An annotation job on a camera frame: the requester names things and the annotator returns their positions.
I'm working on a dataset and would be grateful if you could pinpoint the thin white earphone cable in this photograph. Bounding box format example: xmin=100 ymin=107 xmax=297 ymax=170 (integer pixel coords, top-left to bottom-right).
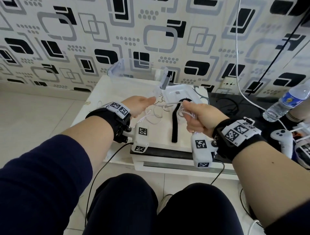
xmin=137 ymin=107 xmax=168 ymax=125

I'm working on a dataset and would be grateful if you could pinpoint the white headset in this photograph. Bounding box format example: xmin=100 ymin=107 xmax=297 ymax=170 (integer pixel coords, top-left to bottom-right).
xmin=293 ymin=122 xmax=310 ymax=169

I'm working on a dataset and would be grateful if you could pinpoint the white USB cable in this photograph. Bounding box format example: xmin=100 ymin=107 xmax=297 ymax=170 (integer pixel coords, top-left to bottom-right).
xmin=145 ymin=97 xmax=198 ymax=121

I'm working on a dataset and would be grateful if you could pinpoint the white box lid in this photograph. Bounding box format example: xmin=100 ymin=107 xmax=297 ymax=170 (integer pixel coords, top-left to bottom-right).
xmin=161 ymin=84 xmax=209 ymax=107

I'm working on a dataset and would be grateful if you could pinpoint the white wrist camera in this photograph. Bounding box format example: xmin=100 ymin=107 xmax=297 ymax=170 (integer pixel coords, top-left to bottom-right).
xmin=132 ymin=124 xmax=150 ymax=153
xmin=191 ymin=132 xmax=217 ymax=168

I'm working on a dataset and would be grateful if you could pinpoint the dark blue left sleeve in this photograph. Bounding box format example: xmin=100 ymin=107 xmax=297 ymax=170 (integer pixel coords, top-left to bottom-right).
xmin=0 ymin=134 xmax=94 ymax=235

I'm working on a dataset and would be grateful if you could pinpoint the black left camera cable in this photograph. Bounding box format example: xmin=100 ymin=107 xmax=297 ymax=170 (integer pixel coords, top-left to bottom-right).
xmin=83 ymin=142 xmax=134 ymax=227

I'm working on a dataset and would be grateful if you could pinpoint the white low table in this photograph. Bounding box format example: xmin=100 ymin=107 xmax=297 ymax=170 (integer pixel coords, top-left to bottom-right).
xmin=71 ymin=75 xmax=210 ymax=170

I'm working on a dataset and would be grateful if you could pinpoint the white wall socket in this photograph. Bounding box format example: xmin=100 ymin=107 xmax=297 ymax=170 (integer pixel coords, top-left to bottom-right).
xmin=222 ymin=77 xmax=239 ymax=89

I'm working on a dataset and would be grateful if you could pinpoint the black hanging wall cable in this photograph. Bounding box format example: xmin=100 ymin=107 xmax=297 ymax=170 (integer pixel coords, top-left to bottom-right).
xmin=253 ymin=13 xmax=310 ymax=97

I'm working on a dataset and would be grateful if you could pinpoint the black left wrist strap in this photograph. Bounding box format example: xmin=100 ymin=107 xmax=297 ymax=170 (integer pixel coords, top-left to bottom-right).
xmin=85 ymin=101 xmax=132 ymax=143

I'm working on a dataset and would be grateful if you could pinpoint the white hanging wall cable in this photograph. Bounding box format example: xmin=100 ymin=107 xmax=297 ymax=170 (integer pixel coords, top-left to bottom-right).
xmin=235 ymin=0 xmax=291 ymax=132

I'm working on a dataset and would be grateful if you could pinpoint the white game controller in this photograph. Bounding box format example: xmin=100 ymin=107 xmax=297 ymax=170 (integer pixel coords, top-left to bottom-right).
xmin=270 ymin=129 xmax=294 ymax=159

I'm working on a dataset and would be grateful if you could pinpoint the person's right leg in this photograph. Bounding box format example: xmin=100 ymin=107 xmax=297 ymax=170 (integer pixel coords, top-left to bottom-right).
xmin=157 ymin=183 xmax=244 ymax=235

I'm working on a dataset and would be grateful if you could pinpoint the white shoe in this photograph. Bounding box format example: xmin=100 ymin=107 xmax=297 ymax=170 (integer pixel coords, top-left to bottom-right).
xmin=157 ymin=193 xmax=174 ymax=213

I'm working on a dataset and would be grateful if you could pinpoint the person's right forearm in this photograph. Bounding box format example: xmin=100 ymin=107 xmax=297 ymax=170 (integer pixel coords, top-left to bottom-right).
xmin=232 ymin=140 xmax=310 ymax=228

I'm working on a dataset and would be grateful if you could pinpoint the black wrist strap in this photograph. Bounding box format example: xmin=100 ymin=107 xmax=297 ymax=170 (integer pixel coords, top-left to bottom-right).
xmin=212 ymin=117 xmax=267 ymax=161
xmin=85 ymin=101 xmax=132 ymax=143

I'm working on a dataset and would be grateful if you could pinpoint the person's left hand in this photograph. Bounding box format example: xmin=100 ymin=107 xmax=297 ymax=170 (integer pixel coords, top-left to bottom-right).
xmin=120 ymin=96 xmax=157 ymax=118

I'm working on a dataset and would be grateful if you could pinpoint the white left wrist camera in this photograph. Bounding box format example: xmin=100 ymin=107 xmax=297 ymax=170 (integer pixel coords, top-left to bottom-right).
xmin=132 ymin=124 xmax=150 ymax=153

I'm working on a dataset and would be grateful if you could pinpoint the dark blue sleeve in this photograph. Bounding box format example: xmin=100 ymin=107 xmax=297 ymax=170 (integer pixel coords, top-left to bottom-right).
xmin=0 ymin=134 xmax=94 ymax=235
xmin=264 ymin=198 xmax=310 ymax=235

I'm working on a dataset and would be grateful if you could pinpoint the person's left forearm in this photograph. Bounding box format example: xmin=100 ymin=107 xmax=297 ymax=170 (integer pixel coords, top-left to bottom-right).
xmin=60 ymin=116 xmax=114 ymax=175

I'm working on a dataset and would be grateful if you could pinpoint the clear plastic water bottle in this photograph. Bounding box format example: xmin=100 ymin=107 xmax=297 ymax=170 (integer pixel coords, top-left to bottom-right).
xmin=263 ymin=83 xmax=310 ymax=122

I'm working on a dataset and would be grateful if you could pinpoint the person's right hand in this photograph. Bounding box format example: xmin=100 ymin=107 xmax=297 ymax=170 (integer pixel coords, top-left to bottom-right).
xmin=181 ymin=100 xmax=230 ymax=138

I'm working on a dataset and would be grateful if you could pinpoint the dark blue right sleeve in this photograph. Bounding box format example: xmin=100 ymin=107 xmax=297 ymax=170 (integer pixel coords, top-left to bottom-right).
xmin=264 ymin=198 xmax=310 ymax=235

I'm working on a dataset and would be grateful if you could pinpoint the thin black cable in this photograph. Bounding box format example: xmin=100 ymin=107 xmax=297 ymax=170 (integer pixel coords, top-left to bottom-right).
xmin=215 ymin=98 xmax=240 ymax=117

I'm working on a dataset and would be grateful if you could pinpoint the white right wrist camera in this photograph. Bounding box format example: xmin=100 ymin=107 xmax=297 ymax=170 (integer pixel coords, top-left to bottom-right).
xmin=191 ymin=132 xmax=217 ymax=168

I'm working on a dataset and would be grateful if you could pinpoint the black right wrist strap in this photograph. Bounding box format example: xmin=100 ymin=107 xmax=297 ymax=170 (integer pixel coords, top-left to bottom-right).
xmin=212 ymin=117 xmax=267 ymax=161

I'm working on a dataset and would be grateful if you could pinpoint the person's left leg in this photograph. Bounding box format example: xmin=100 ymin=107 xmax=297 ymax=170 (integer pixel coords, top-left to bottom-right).
xmin=82 ymin=173 xmax=159 ymax=235

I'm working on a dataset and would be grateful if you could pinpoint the clear plastic storage box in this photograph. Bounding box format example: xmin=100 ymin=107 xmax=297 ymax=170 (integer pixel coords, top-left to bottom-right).
xmin=107 ymin=58 xmax=171 ymax=89

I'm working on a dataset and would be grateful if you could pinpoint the black glass top cabinet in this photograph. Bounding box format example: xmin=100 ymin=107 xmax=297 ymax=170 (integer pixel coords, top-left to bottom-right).
xmin=130 ymin=92 xmax=310 ymax=181

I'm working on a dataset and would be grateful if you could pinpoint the black right camera cable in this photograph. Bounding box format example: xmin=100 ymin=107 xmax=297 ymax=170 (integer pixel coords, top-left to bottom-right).
xmin=209 ymin=158 xmax=226 ymax=186

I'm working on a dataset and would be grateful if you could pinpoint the black camera cable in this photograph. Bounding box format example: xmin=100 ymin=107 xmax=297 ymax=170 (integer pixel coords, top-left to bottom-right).
xmin=83 ymin=142 xmax=134 ymax=227
xmin=209 ymin=158 xmax=226 ymax=186

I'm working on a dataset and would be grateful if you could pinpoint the black velcro strap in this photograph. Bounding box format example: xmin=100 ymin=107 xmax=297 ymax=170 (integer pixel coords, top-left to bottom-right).
xmin=171 ymin=98 xmax=194 ymax=143

